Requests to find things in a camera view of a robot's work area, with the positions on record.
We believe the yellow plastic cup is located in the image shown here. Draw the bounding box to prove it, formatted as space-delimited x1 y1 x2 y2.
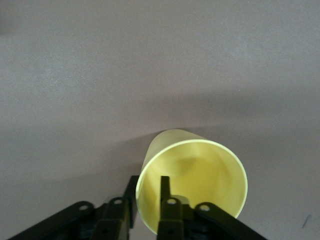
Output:
135 128 249 236

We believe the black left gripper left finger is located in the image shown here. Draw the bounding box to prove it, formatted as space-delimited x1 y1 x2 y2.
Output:
7 175 141 240

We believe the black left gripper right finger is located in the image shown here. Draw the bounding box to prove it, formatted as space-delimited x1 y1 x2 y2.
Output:
156 175 271 240

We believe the brown table cover sheet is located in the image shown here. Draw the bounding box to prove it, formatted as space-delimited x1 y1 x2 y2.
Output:
0 0 320 240

